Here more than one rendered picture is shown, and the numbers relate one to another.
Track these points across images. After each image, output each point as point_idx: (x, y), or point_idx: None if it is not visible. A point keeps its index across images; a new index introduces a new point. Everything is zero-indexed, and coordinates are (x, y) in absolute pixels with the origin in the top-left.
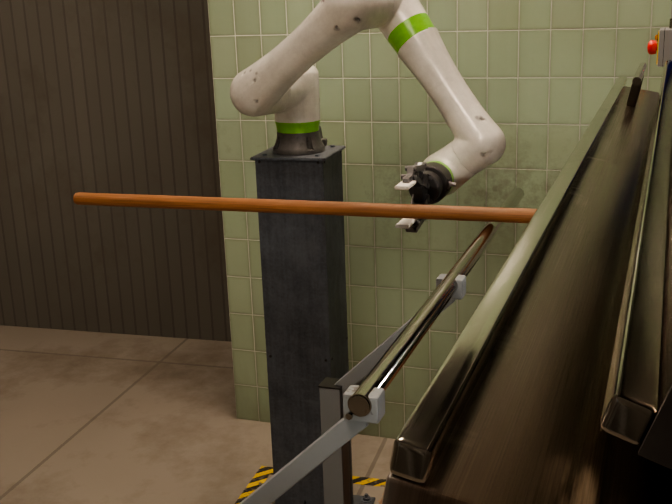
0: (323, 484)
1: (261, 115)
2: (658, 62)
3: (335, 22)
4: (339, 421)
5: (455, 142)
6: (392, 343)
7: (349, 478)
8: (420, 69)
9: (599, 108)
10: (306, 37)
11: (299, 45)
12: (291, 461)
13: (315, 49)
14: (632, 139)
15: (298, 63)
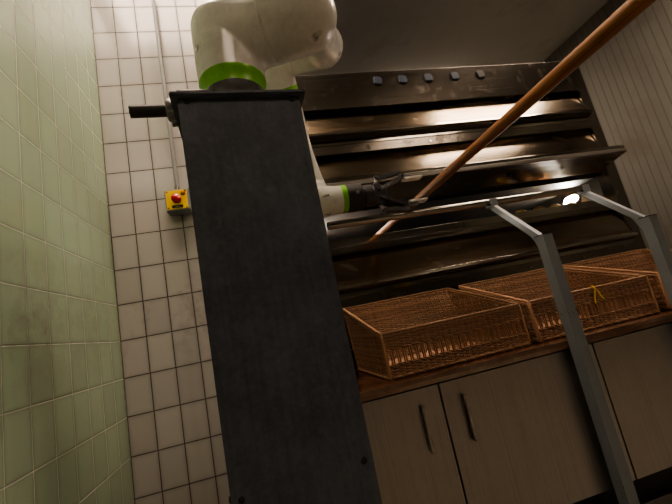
0: (569, 287)
1: (311, 52)
2: (189, 206)
3: (341, 50)
4: (591, 192)
5: (322, 182)
6: (554, 189)
7: (552, 291)
8: (305, 123)
9: (425, 168)
10: (336, 36)
11: (335, 35)
12: (610, 200)
13: (333, 51)
14: None
15: (331, 47)
